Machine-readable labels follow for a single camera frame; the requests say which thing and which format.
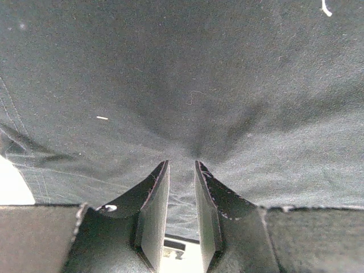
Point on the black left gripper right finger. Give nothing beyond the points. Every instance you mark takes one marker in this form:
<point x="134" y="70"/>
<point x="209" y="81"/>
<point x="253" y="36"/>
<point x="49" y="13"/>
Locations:
<point x="239" y="236"/>

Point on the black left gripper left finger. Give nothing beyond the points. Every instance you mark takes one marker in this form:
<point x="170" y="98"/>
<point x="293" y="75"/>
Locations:
<point x="124" y="235"/>

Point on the black t shirt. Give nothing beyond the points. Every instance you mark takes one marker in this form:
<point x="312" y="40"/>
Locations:
<point x="267" y="94"/>

